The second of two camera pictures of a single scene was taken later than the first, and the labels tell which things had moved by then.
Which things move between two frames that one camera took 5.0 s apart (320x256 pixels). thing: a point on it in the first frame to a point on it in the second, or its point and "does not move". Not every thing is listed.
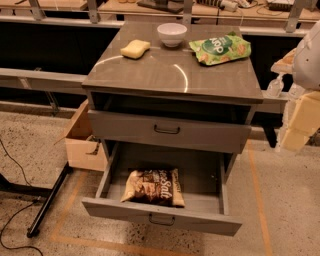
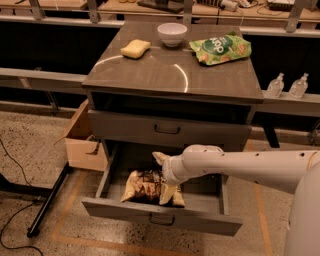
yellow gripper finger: [306, 114] to [160, 157]
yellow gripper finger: [294, 139] to [167, 191]
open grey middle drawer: [201, 168] does not move
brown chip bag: [161, 186] does not move
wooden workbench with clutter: [255, 15] does not move
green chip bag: [221, 49] does not move
